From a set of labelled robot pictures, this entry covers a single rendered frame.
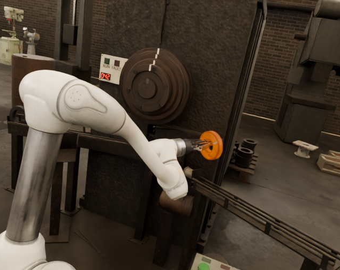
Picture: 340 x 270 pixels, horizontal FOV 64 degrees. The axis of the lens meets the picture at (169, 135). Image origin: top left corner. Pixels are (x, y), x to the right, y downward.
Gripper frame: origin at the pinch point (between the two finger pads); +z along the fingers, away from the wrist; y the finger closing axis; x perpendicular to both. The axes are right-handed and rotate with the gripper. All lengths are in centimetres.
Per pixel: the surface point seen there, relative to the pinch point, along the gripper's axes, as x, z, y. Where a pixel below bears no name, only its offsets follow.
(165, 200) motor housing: -42.3, -12.6, -15.8
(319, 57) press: 52, 404, -160
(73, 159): -28, -54, -60
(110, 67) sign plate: 25, -22, -86
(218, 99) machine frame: 17.4, 23.9, -22.6
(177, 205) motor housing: -43.7, -8.2, -9.3
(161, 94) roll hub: 18.3, -11.9, -34.6
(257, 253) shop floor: -96, 65, 8
